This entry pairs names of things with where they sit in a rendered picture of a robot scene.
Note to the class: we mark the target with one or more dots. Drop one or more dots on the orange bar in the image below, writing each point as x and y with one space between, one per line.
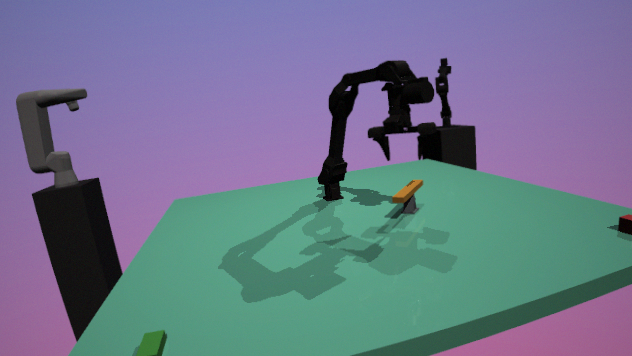
405 193

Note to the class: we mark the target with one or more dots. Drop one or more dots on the green block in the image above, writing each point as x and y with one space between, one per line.
152 344

